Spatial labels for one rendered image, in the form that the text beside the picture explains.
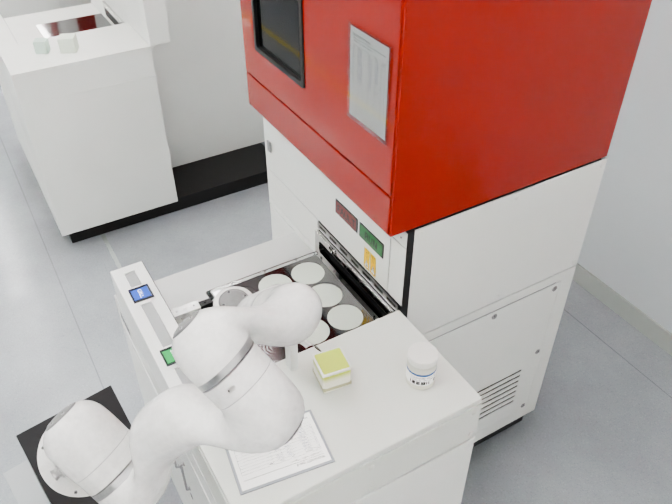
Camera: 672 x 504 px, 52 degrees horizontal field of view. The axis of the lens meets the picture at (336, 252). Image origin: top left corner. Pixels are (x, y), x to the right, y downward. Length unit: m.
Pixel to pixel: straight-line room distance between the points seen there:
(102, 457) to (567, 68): 1.32
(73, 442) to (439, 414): 0.80
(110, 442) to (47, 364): 2.00
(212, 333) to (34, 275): 2.81
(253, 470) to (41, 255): 2.51
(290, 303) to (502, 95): 0.83
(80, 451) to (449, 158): 1.00
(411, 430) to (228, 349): 0.73
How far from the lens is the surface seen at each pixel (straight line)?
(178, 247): 3.66
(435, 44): 1.46
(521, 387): 2.62
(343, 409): 1.61
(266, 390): 0.96
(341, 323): 1.88
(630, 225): 3.22
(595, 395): 3.07
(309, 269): 2.05
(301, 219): 2.24
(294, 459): 1.53
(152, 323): 1.87
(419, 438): 1.61
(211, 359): 0.94
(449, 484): 1.89
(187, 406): 1.06
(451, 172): 1.66
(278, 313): 1.00
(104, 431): 1.25
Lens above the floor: 2.24
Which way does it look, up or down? 39 degrees down
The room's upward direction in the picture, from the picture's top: straight up
